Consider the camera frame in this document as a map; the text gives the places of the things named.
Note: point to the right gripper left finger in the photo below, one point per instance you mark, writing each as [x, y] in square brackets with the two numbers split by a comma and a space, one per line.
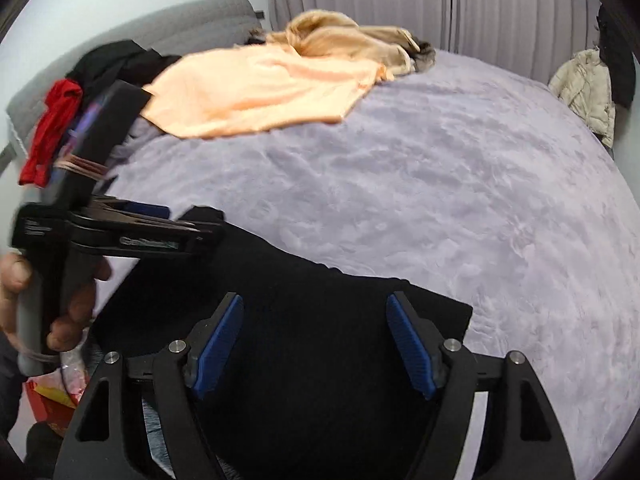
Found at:
[107, 438]

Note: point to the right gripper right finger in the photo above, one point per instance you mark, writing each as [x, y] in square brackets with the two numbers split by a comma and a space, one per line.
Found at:
[522, 438]

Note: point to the black pants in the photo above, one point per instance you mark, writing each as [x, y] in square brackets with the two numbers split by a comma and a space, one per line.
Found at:
[314, 387]

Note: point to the person left hand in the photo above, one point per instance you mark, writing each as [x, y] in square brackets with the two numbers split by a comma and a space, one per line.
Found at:
[65, 331]

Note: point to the red yellow bag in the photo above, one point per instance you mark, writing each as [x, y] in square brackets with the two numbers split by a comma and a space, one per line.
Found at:
[54, 397]

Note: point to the red garment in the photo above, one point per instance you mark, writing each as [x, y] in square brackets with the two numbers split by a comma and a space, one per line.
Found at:
[62, 103]

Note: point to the black garment on headboard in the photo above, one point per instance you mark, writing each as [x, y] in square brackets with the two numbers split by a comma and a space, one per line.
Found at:
[123, 60]

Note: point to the peach orange cloth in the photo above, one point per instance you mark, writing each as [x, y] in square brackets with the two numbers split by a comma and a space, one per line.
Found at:
[226, 92]

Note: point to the lavender plush bed blanket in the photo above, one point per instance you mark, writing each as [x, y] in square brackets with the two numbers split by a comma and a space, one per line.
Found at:
[467, 180]

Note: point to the grey upholstered headboard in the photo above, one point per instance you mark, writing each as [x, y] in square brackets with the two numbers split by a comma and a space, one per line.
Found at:
[189, 27]

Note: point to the tan striped garment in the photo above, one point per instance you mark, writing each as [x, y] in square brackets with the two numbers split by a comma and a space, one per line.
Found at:
[319, 33]

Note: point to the cream puffer jacket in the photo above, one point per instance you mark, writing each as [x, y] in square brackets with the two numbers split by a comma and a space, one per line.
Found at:
[584, 85]

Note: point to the dark grey garment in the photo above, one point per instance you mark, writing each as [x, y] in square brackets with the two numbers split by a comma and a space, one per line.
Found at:
[423, 56]

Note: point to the black hanging jacket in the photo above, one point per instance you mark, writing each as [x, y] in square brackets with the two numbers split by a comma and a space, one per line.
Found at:
[616, 54]

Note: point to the grey pleated curtain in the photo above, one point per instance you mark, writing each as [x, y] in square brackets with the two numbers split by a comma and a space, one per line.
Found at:
[532, 38]

